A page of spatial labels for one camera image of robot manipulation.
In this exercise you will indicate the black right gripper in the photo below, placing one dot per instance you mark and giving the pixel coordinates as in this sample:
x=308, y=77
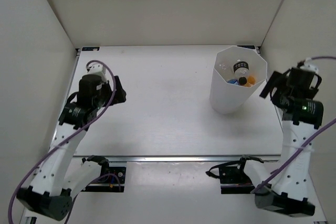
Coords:
x=273, y=82

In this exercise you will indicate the clear bottle blue label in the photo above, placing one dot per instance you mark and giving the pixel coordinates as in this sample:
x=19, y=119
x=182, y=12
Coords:
x=233, y=81

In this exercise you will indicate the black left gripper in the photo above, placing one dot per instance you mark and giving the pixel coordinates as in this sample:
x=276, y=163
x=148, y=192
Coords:
x=119, y=93

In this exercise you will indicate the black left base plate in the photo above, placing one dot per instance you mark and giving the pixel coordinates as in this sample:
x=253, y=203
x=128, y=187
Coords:
x=110, y=184

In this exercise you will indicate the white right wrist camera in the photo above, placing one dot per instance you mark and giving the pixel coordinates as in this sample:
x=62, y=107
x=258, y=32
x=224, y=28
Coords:
x=307, y=64

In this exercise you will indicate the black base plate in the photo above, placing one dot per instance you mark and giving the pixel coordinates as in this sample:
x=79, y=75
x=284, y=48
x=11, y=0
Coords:
x=110, y=184
x=232, y=178

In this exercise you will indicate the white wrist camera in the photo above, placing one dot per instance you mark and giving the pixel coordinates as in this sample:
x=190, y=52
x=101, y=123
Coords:
x=97, y=69
x=307, y=64

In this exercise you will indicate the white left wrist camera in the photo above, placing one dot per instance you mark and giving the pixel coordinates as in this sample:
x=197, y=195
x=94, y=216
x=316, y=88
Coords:
x=97, y=69

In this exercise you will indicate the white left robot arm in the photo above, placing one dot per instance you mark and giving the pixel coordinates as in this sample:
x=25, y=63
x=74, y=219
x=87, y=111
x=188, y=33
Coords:
x=52, y=192

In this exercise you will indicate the clear bottle red label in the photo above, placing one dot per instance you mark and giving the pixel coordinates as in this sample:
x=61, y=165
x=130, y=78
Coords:
x=224, y=68

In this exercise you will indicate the white plastic bin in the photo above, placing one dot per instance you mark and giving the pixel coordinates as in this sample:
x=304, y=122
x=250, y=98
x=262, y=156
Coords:
x=226, y=98

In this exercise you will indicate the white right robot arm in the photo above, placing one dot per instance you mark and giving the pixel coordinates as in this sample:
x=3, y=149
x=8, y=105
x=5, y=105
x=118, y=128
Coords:
x=285, y=191

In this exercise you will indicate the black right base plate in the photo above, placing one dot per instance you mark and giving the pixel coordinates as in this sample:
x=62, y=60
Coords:
x=232, y=178

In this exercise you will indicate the clear bottle black label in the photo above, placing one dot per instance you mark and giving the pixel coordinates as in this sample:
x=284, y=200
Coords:
x=241, y=72

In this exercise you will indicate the orange juice bottle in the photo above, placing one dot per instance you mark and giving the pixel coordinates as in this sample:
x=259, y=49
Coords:
x=251, y=81

